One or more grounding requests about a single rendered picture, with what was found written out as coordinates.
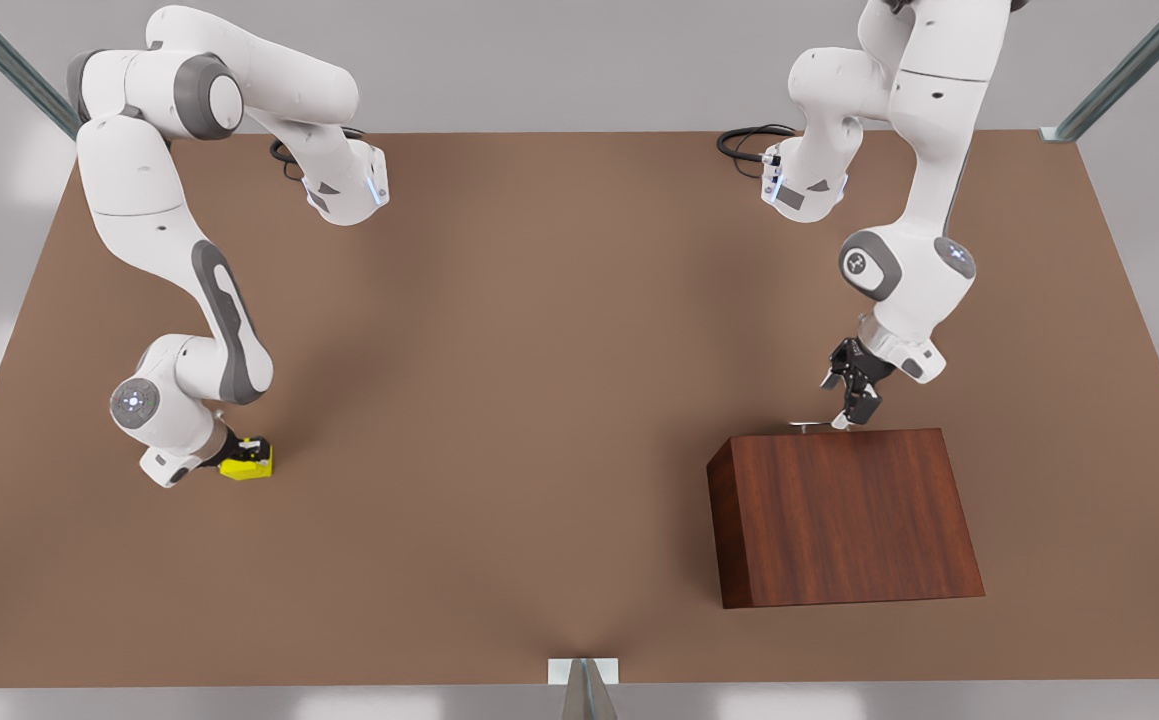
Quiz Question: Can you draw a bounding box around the silver frame post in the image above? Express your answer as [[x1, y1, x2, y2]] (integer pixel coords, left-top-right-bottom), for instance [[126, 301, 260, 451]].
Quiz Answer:
[[0, 0, 82, 142], [1038, 0, 1159, 144], [548, 657, 621, 720]]

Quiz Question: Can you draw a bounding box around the yellow square block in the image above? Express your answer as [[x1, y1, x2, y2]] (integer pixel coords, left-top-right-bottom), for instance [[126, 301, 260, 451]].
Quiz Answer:
[[218, 437, 275, 482]]

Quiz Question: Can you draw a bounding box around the dark wooden drawer cabinet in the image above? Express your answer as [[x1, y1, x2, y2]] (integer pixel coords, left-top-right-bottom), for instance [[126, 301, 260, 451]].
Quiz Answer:
[[706, 428, 987, 610]]

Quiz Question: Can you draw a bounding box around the black cable loop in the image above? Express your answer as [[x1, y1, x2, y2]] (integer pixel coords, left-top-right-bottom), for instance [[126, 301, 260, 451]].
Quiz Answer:
[[716, 124, 801, 182], [269, 127, 367, 184]]

